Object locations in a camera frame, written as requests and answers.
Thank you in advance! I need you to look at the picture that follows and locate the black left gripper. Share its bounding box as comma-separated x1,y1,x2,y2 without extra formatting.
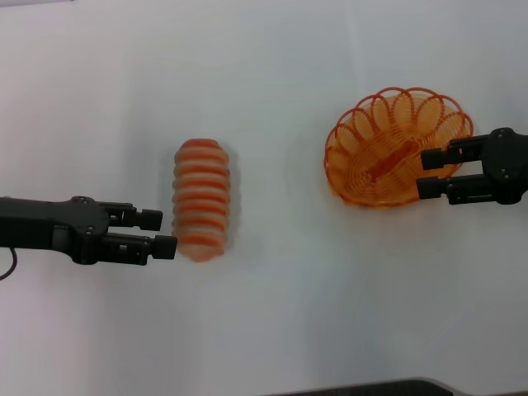
0,196,179,266

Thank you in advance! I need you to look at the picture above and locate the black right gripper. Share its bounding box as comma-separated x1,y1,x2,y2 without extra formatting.
415,127,528,206

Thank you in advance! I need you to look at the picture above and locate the orange striped bread roll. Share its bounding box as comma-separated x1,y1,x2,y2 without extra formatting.
170,138,232,264

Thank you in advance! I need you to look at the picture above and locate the orange wire basket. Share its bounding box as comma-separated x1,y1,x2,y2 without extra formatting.
322,86,475,209

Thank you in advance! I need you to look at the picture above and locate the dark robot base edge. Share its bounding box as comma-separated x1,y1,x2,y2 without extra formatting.
263,376,455,396

